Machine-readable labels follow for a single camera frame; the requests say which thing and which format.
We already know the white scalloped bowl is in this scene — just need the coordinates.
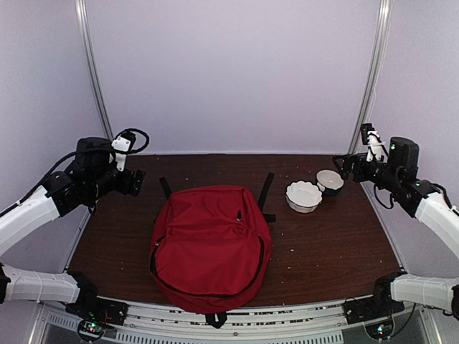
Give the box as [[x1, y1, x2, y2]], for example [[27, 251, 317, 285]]
[[285, 181, 323, 214]]

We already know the aluminium front rail frame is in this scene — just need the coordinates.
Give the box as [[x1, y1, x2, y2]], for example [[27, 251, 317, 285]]
[[30, 282, 442, 344]]

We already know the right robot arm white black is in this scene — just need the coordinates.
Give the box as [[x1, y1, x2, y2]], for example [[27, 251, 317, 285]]
[[332, 132, 458, 317]]

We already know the red backpack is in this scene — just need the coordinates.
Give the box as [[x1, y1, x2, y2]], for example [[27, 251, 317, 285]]
[[149, 173, 275, 328]]

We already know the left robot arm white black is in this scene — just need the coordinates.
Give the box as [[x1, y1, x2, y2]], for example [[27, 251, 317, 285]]
[[1, 128, 145, 318]]

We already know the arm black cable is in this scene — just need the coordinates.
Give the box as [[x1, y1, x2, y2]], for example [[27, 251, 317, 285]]
[[372, 182, 453, 211], [0, 128, 151, 216]]

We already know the dark blue dotted bowl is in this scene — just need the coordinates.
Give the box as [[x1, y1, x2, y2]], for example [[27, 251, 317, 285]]
[[316, 170, 344, 196]]

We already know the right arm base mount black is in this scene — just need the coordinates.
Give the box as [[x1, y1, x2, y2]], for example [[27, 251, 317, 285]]
[[342, 295, 404, 325]]

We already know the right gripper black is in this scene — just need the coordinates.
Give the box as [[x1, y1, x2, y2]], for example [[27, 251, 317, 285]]
[[332, 151, 401, 192]]

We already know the left aluminium corner post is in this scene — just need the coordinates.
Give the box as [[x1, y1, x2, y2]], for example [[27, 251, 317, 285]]
[[75, 0, 114, 139]]

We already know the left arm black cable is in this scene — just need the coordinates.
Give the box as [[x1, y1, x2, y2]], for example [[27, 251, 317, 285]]
[[0, 128, 151, 216]]

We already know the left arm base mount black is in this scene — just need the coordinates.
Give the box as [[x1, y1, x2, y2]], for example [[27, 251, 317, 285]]
[[64, 272, 128, 328]]

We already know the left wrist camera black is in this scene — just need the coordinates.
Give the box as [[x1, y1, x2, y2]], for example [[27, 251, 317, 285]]
[[111, 130, 136, 172]]

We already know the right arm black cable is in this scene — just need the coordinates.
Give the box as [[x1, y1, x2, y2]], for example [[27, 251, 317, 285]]
[[372, 182, 453, 211]]

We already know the right aluminium corner post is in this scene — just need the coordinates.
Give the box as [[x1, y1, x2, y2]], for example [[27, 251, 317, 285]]
[[348, 0, 392, 154]]

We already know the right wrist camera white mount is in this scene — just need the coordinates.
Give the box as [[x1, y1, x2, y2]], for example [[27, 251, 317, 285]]
[[360, 123, 389, 162]]

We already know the aluminium corner post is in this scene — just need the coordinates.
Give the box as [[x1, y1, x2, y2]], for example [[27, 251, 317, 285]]
[[348, 0, 392, 154], [75, 0, 114, 139]]

